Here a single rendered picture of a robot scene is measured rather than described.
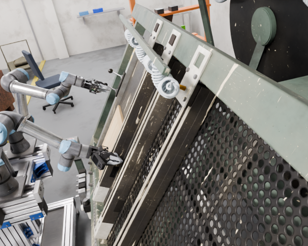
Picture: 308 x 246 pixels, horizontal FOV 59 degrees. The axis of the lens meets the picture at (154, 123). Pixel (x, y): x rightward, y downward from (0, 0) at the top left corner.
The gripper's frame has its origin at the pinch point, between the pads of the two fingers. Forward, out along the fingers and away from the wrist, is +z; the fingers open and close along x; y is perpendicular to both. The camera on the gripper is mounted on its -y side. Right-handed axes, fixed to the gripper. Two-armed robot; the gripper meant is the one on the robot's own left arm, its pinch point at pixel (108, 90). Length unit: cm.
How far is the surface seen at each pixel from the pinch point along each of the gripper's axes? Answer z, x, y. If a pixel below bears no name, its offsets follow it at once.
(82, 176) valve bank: 4, -76, 9
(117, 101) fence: 9.6, -7.4, -0.8
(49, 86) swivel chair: -44, -132, -301
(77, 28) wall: -18, -89, -719
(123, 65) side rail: 9.2, 15.7, -24.9
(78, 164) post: 3, -87, -22
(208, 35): 67, 64, -25
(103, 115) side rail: 8.9, -32.7, -24.8
